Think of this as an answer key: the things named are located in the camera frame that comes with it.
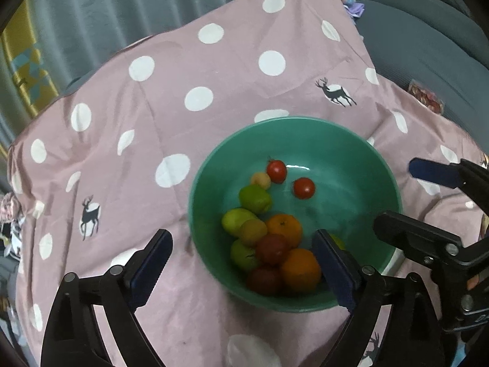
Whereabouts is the grey curtain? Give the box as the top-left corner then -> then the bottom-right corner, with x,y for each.
0,0 -> 276,131

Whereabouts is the green plastic bowl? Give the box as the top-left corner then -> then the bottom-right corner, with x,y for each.
188,117 -> 403,312

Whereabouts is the red cherry tomato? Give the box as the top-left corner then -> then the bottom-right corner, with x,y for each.
266,159 -> 288,184
246,267 -> 284,296
255,234 -> 290,266
293,177 -> 316,199

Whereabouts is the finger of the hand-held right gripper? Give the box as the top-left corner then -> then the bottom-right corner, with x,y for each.
408,157 -> 489,215
373,211 -> 489,273

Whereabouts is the grey sofa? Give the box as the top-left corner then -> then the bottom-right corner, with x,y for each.
353,0 -> 489,138

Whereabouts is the pink polka dot cloth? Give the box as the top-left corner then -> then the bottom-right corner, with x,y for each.
8,0 -> 489,367

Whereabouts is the red snack packet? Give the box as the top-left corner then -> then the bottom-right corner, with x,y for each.
407,80 -> 446,114

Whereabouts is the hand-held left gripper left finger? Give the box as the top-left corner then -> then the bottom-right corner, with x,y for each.
40,229 -> 174,367

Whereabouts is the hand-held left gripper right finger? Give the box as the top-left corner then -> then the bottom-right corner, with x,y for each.
312,228 -> 447,367

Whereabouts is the orange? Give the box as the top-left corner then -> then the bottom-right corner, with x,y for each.
280,248 -> 322,294
265,214 -> 303,248

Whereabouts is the small tan longan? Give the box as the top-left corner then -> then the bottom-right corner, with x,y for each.
251,172 -> 272,191
240,219 -> 268,246

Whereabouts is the pile of printed cloths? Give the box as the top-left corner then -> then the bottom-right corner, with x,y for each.
0,193 -> 27,261

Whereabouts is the yellow patterned curtain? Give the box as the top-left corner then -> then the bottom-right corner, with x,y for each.
0,0 -> 58,117

